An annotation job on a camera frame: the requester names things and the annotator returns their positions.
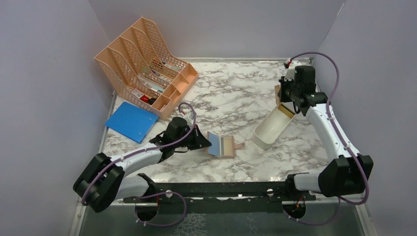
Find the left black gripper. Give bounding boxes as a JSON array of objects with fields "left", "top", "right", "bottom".
[{"left": 174, "top": 124, "right": 212, "bottom": 150}]

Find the brown leather card holder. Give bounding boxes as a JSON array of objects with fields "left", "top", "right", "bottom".
[{"left": 206, "top": 131, "right": 245, "bottom": 159}]

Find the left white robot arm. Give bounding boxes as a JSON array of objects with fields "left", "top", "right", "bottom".
[{"left": 73, "top": 117, "right": 212, "bottom": 213}]

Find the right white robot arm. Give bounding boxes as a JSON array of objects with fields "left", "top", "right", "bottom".
[{"left": 278, "top": 65, "right": 373, "bottom": 200}]

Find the stack of cards in tray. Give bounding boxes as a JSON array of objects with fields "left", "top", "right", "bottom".
[{"left": 277, "top": 104, "right": 296, "bottom": 119}]

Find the white plastic tray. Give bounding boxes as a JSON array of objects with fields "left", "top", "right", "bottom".
[{"left": 252, "top": 106, "right": 293, "bottom": 150}]

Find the blue folder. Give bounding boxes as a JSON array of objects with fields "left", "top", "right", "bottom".
[{"left": 105, "top": 102, "right": 158, "bottom": 143}]

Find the red item in organizer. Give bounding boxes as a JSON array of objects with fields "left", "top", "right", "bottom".
[{"left": 140, "top": 95, "right": 156, "bottom": 105}]

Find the peach plastic file organizer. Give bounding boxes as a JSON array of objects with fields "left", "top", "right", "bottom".
[{"left": 94, "top": 17, "right": 199, "bottom": 120}]

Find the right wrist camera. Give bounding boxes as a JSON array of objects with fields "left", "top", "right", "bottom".
[{"left": 284, "top": 59, "right": 295, "bottom": 81}]

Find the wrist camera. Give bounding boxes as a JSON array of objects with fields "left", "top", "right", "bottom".
[
  {"left": 182, "top": 112, "right": 195, "bottom": 128},
  {"left": 284, "top": 59, "right": 295, "bottom": 81}
]

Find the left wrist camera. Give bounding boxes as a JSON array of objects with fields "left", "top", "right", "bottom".
[{"left": 182, "top": 112, "right": 195, "bottom": 128}]

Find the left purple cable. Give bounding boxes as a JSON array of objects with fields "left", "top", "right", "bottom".
[{"left": 81, "top": 102, "right": 198, "bottom": 207}]

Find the purple cable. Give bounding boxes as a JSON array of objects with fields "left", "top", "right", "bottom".
[
  {"left": 81, "top": 102, "right": 198, "bottom": 207},
  {"left": 284, "top": 52, "right": 370, "bottom": 206}
]

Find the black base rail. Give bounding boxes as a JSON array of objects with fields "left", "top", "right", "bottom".
[{"left": 123, "top": 181, "right": 316, "bottom": 214}]

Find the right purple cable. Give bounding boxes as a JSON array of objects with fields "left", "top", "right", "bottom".
[{"left": 284, "top": 52, "right": 370, "bottom": 206}]

